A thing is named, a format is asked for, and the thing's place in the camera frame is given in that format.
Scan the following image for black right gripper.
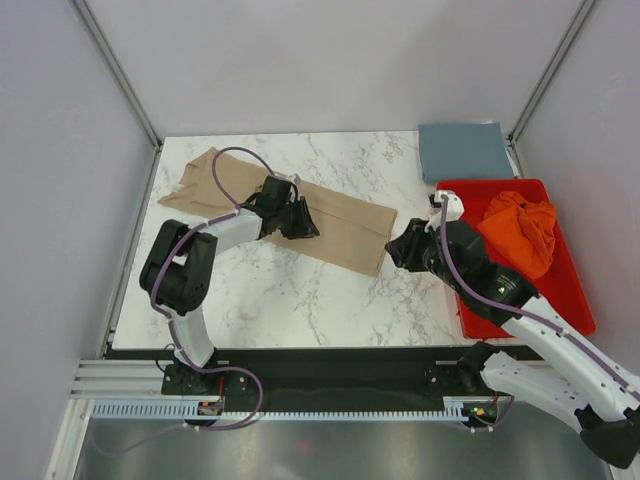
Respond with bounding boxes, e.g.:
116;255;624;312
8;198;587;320
384;217;466;293

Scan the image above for beige t shirt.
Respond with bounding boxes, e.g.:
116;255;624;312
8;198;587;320
159;148;397;277

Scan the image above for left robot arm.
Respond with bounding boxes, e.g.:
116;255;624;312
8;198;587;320
139;175;321;396

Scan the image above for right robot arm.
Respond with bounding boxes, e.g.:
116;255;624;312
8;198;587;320
385;219;639;469

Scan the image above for folded blue-grey t shirt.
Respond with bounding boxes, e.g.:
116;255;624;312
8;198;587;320
418;122;514;184

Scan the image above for orange t shirt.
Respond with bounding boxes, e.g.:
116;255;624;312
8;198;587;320
477;191;556;280

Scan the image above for red plastic bin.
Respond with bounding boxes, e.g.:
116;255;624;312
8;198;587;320
437;178;596;340

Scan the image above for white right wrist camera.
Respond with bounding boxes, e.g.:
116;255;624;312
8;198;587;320
428;190;465;228

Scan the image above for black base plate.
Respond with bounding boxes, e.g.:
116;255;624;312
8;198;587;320
184;347;493;411

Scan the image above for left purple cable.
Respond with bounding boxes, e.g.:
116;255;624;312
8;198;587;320
92;146;296;456

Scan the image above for right aluminium frame post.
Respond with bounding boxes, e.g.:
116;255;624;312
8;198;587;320
506;0;600;149

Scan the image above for aluminium frame post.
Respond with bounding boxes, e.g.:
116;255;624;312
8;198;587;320
506;0;600;149
69;0;164;151

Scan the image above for white slotted cable duct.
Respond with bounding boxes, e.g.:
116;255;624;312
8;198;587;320
91;399;484;422

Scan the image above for aluminium rail profile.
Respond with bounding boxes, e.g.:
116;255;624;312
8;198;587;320
69;357;617;401

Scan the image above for left aluminium frame post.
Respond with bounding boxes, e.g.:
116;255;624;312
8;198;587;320
69;0;164;151

